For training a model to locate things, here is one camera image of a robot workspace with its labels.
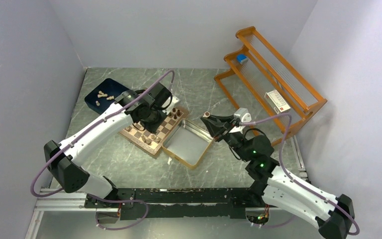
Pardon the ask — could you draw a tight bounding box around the blue white small object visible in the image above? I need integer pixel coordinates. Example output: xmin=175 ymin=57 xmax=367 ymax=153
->
xmin=236 ymin=54 xmax=248 ymax=64

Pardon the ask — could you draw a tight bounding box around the red white card box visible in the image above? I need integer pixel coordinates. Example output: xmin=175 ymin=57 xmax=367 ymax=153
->
xmin=264 ymin=90 xmax=291 ymax=114

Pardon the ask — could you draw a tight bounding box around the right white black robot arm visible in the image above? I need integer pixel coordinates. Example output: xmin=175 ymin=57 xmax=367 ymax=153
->
xmin=200 ymin=112 xmax=360 ymax=239

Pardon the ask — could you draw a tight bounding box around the wooden chess board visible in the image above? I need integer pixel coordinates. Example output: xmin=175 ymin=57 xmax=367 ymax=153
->
xmin=119 ymin=106 xmax=189 ymax=158

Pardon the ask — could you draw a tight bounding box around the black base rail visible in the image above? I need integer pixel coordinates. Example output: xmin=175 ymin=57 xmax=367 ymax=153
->
xmin=84 ymin=188 xmax=266 ymax=220

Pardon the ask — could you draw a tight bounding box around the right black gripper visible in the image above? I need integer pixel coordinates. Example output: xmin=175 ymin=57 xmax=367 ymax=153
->
xmin=201 ymin=113 xmax=251 ymax=162

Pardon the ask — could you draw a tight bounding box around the aluminium frame rail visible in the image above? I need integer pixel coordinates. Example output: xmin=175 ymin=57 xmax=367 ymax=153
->
xmin=24 ymin=187 xmax=90 ymax=239

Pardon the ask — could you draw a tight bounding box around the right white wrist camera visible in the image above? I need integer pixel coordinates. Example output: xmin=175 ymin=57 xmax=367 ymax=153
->
xmin=233 ymin=108 xmax=252 ymax=126

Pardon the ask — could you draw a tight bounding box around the gold-rimmed metal tin tray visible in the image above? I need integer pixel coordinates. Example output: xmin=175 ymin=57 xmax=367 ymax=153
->
xmin=162 ymin=119 xmax=213 ymax=170

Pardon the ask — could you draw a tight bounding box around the dark blue piece box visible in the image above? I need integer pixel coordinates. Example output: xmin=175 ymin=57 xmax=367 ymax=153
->
xmin=84 ymin=78 xmax=129 ymax=115

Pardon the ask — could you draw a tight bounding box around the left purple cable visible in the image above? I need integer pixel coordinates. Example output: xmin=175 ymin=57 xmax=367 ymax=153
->
xmin=30 ymin=69 xmax=176 ymax=231

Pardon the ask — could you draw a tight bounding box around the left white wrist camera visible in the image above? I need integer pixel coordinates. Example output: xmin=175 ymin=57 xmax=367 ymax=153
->
xmin=170 ymin=96 xmax=181 ymax=107

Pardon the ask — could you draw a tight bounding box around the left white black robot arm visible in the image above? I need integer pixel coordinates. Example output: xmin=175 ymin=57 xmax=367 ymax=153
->
xmin=44 ymin=83 xmax=180 ymax=207

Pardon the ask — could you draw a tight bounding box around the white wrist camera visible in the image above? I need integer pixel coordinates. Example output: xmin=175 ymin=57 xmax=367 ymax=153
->
xmin=233 ymin=108 xmax=252 ymax=126
xmin=170 ymin=96 xmax=181 ymax=107

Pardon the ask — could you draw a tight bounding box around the orange wooden rack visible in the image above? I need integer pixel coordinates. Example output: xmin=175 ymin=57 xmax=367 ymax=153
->
xmin=214 ymin=26 xmax=327 ymax=138

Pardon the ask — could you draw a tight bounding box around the pile of white chess pieces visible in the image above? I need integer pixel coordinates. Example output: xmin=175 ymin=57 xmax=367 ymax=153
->
xmin=95 ymin=91 xmax=114 ymax=106

